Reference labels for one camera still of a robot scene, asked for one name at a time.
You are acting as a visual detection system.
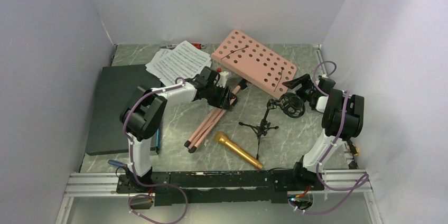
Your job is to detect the gold microphone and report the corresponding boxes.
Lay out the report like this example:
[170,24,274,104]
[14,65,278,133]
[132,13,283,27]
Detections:
[214,132,263,170]

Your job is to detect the red grey wrench tool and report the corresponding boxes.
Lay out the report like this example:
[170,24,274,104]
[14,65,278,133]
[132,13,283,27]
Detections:
[160,42,207,50]

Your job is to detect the sheet music pages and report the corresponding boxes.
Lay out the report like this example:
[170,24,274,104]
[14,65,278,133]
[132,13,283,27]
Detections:
[145,41,211,86]

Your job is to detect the black folder book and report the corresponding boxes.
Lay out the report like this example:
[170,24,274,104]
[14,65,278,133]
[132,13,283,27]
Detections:
[85,64,161,156]

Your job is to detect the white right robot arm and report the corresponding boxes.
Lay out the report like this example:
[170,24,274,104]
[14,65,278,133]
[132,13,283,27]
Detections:
[281,74,365,190]

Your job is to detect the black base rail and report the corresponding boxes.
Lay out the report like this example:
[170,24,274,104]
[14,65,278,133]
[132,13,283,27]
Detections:
[116,168,324,206]

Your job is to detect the pink perforated music stand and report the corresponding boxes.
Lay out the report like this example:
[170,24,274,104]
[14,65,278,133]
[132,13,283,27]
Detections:
[183,29,298,154]

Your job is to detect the blue pen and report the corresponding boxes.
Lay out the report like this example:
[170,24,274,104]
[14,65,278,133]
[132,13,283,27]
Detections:
[107,160,127,169]

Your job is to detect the black microphone tripod stand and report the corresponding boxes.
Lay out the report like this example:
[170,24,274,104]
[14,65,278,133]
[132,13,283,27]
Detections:
[238,92,306,161]

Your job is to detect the yellow black tool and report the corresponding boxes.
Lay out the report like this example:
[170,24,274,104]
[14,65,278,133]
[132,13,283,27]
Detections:
[347,140,359,156]

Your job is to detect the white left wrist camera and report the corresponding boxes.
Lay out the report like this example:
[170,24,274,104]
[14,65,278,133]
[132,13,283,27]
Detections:
[216,67,231,87]

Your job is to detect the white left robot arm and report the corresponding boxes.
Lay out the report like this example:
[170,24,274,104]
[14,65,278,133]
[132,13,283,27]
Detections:
[119,67,237,192]

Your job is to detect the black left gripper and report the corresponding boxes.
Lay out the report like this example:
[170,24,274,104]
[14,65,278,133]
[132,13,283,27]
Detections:
[206,83,231,111]

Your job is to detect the aluminium table edge rail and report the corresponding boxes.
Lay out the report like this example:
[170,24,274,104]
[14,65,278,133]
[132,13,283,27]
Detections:
[312,44,334,77]

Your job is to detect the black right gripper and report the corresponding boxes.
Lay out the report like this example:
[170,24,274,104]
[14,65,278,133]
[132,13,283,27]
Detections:
[282,74,318,107]

